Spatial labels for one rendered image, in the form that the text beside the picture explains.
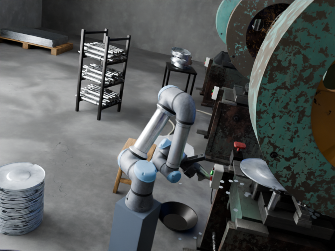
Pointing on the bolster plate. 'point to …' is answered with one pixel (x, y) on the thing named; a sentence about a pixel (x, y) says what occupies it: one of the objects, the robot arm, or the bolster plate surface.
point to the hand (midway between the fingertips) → (209, 177)
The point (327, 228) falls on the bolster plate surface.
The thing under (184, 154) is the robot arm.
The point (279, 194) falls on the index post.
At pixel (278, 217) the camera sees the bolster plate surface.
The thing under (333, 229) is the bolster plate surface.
